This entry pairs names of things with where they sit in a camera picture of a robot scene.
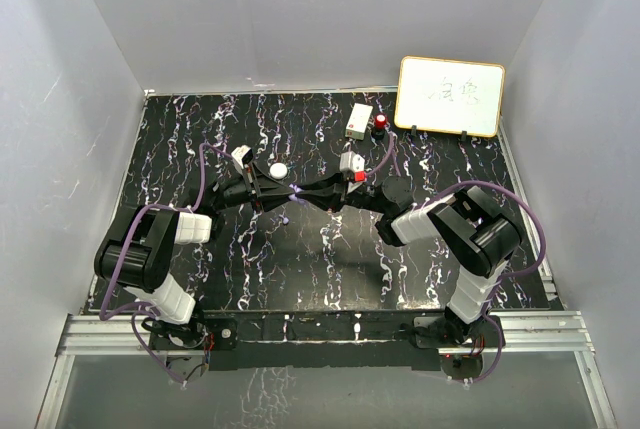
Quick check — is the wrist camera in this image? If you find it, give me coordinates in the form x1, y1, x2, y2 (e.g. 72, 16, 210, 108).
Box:
231, 145, 253, 174
339, 151, 366, 183

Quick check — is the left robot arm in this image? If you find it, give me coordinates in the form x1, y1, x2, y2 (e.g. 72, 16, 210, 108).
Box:
94, 163, 296, 348

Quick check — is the white green box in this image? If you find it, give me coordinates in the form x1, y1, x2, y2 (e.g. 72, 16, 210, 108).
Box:
345, 103, 373, 140

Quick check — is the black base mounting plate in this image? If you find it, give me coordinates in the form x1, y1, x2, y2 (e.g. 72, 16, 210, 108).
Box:
149, 308, 506, 373

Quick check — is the aluminium frame rail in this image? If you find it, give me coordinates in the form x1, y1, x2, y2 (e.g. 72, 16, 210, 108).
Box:
36, 310, 616, 428

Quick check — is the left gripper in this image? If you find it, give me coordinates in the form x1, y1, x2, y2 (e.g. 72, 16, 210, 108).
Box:
212, 163, 296, 213

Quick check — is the white earbud charging case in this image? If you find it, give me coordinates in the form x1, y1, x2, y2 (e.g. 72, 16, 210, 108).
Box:
269, 162, 288, 180

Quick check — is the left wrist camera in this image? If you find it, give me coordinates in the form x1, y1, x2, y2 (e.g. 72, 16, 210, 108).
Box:
231, 145, 253, 174

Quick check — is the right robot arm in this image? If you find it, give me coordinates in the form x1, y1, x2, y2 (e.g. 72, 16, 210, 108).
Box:
294, 175, 524, 346

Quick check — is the white whiteboard yellow frame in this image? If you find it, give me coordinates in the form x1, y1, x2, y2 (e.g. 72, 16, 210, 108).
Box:
394, 56, 506, 138

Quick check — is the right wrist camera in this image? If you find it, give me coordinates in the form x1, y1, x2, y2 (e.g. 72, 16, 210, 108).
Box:
339, 151, 366, 183

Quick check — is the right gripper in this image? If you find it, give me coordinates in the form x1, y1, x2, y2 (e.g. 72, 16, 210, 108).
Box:
296, 167, 389, 215

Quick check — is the red emergency stop button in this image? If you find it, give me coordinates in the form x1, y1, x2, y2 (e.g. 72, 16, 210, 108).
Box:
371, 114, 387, 140

